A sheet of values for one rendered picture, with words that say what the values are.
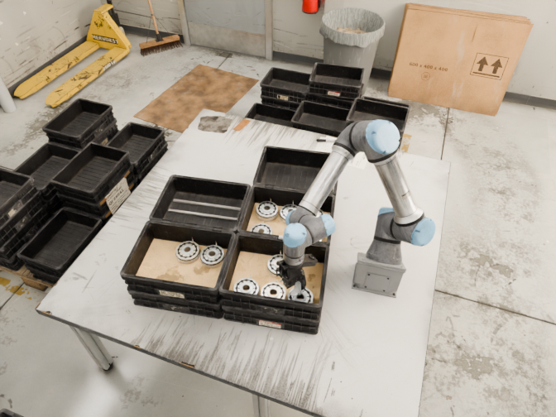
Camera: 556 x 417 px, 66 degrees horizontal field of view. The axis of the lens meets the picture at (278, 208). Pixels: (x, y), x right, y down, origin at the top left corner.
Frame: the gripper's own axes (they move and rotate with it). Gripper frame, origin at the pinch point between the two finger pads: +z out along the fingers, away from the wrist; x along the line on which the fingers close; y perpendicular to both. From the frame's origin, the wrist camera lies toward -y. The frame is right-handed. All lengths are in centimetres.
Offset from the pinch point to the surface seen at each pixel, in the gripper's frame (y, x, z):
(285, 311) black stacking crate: 8.2, 4.2, 5.2
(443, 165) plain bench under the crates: -126, -29, 19
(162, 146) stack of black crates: -10, -176, 52
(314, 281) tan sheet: -10.3, -1.0, 6.6
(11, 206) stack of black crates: 90, -153, 36
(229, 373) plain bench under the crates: 36.1, 7.6, 19.6
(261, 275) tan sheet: 6.4, -16.1, 6.6
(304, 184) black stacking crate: -41, -51, 7
